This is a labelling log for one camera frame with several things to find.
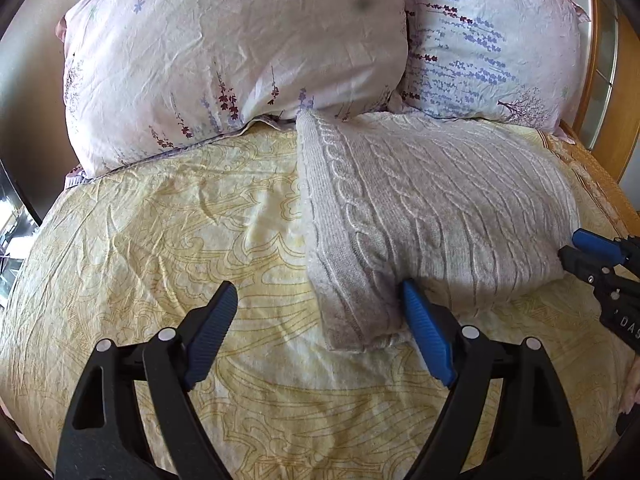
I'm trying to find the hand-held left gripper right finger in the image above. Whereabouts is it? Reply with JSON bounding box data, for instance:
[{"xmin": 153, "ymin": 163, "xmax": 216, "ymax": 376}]
[{"xmin": 400, "ymin": 279, "xmax": 583, "ymax": 480}]

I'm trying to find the pink floral pillow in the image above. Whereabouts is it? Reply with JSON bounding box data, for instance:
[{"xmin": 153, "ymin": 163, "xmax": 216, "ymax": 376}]
[
  {"xmin": 57, "ymin": 0, "xmax": 408, "ymax": 181},
  {"xmin": 390, "ymin": 0, "xmax": 592, "ymax": 133}
]

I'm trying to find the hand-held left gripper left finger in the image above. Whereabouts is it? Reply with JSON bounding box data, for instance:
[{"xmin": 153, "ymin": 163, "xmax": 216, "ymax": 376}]
[{"xmin": 55, "ymin": 280, "xmax": 239, "ymax": 480}]

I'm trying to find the wooden headboard with glass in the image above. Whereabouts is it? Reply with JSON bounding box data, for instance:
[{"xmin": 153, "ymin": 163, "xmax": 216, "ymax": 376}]
[{"xmin": 557, "ymin": 0, "xmax": 640, "ymax": 181}]

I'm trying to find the beige cable-knit sweater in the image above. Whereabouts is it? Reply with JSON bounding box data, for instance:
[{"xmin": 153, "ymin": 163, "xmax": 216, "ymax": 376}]
[{"xmin": 295, "ymin": 110, "xmax": 583, "ymax": 353}]

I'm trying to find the yellow patterned bed sheet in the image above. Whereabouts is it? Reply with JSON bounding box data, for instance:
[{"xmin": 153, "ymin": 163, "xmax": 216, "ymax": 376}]
[{"xmin": 0, "ymin": 120, "xmax": 636, "ymax": 480}]

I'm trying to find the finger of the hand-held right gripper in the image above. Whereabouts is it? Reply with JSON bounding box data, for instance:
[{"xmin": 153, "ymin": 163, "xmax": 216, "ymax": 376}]
[
  {"xmin": 572, "ymin": 228, "xmax": 640, "ymax": 276},
  {"xmin": 557, "ymin": 245, "xmax": 619, "ymax": 289}
]

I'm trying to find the dark bedside furniture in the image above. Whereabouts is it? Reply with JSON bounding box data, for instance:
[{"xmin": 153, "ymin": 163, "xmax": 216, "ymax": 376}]
[{"xmin": 0, "ymin": 157, "xmax": 44, "ymax": 227}]

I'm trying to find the person's right hand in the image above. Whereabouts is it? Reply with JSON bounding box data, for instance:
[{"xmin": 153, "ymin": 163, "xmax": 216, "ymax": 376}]
[{"xmin": 620, "ymin": 360, "xmax": 640, "ymax": 416}]

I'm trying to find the orange patterned quilt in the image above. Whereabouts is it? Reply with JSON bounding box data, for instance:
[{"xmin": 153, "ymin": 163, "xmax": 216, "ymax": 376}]
[{"xmin": 537, "ymin": 120, "xmax": 640, "ymax": 241}]

